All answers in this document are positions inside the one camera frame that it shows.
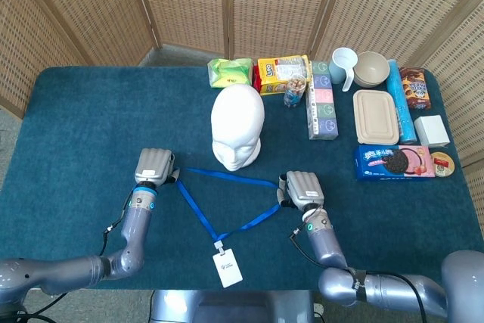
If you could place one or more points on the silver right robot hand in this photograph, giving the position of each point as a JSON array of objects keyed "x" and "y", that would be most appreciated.
[{"x": 304, "y": 188}]

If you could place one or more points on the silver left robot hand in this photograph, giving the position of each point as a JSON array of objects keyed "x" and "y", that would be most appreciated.
[{"x": 153, "y": 166}]

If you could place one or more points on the teal tablecloth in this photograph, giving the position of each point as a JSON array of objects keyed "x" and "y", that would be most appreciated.
[{"x": 94, "y": 130}]

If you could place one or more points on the pastel tissue multipack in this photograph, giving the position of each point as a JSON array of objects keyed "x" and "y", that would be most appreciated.
[{"x": 323, "y": 111}]

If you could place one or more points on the blue Oreo cookie box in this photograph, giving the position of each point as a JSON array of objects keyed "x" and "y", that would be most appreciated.
[{"x": 389, "y": 164}]

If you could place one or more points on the white foam mannequin head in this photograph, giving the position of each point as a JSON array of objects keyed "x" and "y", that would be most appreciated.
[{"x": 236, "y": 118}]

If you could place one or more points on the clear snack jar blue label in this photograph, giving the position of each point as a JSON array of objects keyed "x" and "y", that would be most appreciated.
[{"x": 294, "y": 92}]

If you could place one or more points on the beige lidded lunch box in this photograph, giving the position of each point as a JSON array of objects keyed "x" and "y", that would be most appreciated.
[{"x": 376, "y": 118}]

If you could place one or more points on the green snack bag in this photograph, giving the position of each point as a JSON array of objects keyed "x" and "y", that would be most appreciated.
[{"x": 228, "y": 73}]

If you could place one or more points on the yellow Lipo biscuit package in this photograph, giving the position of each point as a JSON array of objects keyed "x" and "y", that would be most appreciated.
[{"x": 272, "y": 73}]

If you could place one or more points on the cyan blue tube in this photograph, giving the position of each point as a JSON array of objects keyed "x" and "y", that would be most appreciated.
[{"x": 402, "y": 111}]

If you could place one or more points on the beige bowl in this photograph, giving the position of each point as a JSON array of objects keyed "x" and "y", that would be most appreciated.
[{"x": 372, "y": 69}]

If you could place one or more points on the small white box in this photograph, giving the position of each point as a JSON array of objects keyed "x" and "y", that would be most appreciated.
[{"x": 431, "y": 130}]

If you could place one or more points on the round red gold tin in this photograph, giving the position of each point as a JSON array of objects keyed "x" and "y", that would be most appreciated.
[{"x": 442, "y": 164}]

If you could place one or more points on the grey robot torso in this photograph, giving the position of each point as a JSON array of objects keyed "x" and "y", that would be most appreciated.
[{"x": 189, "y": 308}]

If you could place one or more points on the brown cookie package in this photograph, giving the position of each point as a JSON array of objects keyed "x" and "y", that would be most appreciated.
[{"x": 416, "y": 90}]

